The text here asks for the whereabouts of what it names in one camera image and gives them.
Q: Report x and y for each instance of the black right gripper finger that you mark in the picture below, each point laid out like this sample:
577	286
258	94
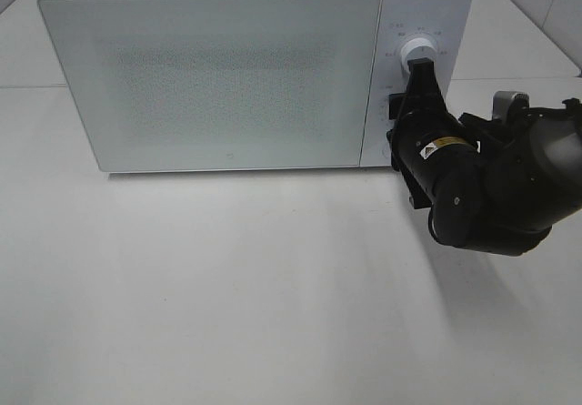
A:
422	90
417	196

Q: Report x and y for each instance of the white power knob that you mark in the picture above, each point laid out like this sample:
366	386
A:
417	47

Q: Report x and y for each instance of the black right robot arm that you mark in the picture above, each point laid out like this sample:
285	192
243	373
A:
495	185

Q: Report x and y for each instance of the white microwave door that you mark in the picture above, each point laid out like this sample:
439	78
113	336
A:
185	85

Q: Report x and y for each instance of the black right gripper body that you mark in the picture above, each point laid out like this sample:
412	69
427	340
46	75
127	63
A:
436	148

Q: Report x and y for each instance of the white microwave oven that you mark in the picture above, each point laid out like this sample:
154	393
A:
409	13

